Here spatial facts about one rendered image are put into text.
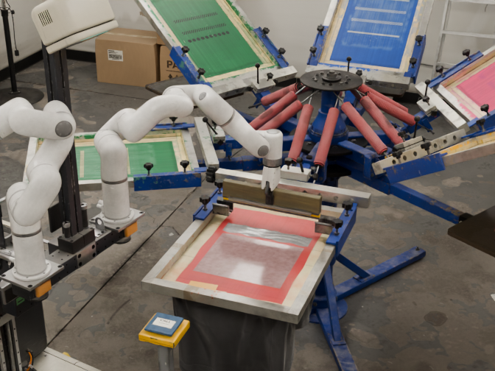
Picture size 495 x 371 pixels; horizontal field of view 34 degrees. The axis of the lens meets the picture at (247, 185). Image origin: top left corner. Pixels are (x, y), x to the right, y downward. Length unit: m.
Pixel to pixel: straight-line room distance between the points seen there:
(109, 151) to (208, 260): 0.58
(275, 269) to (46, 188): 0.97
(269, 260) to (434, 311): 1.69
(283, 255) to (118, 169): 0.72
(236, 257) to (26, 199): 0.94
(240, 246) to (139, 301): 1.49
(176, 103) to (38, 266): 0.73
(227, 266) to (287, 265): 0.23
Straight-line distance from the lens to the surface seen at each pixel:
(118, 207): 3.01
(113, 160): 2.92
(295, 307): 2.82
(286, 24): 7.51
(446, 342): 4.41
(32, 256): 2.73
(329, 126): 3.75
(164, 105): 2.90
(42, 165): 2.57
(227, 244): 3.23
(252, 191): 3.27
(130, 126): 2.92
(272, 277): 3.03
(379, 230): 5.32
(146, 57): 7.61
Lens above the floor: 2.61
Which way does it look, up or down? 27 degrees down
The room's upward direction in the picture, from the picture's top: straight up
